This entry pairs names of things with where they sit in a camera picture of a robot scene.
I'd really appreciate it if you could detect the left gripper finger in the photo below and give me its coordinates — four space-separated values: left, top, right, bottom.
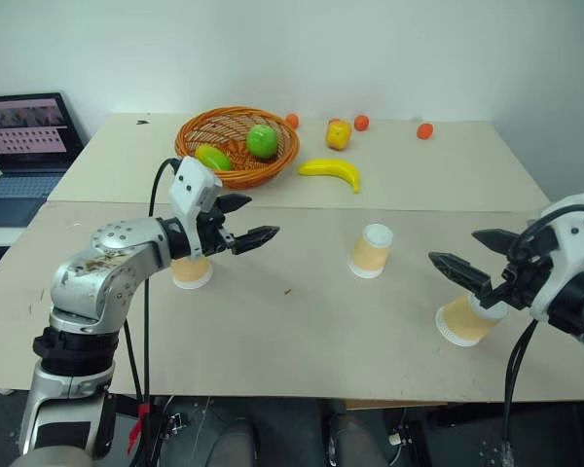
233 225 282 257
218 193 253 214

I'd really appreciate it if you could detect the orange wicker basket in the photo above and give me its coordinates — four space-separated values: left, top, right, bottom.
174 106 302 191

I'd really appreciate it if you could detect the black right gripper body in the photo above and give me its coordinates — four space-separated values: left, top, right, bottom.
478 227 573 312

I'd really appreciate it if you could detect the open dark laptop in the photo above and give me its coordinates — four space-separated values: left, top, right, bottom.
0 91 86 229

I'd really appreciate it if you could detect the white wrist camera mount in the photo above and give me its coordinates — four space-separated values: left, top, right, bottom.
168 156 224 257
529 193 584 323

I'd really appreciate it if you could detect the green yellow toy mango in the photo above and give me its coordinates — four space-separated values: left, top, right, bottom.
194 144 234 173

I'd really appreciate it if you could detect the yellow toy banana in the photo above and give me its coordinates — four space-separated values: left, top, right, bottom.
297 158 363 195

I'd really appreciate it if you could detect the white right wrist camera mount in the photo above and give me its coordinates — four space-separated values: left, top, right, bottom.
529 193 584 323

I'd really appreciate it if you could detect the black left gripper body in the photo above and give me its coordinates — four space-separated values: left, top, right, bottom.
193 196 237 258

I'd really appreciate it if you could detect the yellow toy bell pepper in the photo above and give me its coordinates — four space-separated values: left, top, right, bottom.
325 118 353 151

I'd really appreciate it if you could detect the green toy apple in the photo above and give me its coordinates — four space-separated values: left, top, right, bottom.
245 124 280 161

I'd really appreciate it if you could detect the red tape strip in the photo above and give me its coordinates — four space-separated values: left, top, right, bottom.
127 401 153 457

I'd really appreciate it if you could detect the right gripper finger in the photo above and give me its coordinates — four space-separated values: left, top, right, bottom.
471 228 523 256
427 250 493 297

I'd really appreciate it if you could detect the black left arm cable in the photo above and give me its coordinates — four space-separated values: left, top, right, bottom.
120 319 146 408
143 157 184 467

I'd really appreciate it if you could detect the orange paper cup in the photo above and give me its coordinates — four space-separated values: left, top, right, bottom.
434 291 510 348
169 254 214 291
347 222 395 279

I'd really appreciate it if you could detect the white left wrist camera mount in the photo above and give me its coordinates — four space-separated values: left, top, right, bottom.
168 156 224 257

